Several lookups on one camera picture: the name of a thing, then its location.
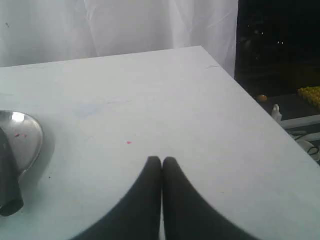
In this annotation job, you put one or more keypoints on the black knife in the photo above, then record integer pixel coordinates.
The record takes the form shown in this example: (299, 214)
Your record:
(11, 199)

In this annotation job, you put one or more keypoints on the round steel plate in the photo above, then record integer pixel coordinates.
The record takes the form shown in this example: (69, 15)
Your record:
(21, 140)

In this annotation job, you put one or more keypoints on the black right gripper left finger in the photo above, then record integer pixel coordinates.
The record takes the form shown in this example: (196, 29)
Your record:
(137, 215)

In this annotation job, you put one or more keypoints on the white backdrop curtain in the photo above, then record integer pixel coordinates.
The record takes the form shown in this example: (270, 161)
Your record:
(39, 31)

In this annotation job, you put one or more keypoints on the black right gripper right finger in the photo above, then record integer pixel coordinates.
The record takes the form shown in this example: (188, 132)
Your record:
(186, 215)

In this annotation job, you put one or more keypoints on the yellow object in background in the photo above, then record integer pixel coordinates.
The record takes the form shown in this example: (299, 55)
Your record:
(311, 94)

